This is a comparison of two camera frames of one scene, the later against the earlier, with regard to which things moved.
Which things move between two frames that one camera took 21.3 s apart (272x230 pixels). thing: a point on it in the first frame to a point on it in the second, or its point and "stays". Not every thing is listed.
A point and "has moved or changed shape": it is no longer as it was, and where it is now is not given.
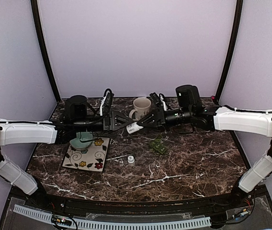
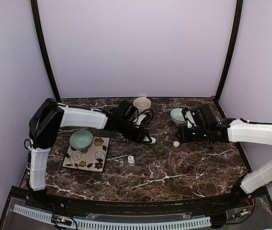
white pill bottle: (131, 160) stays
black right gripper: (158, 117) to (185, 137)
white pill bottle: (133, 127) has moved or changed shape
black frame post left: (34, 6) stays
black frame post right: (239, 6) stays
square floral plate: (94, 158) stays
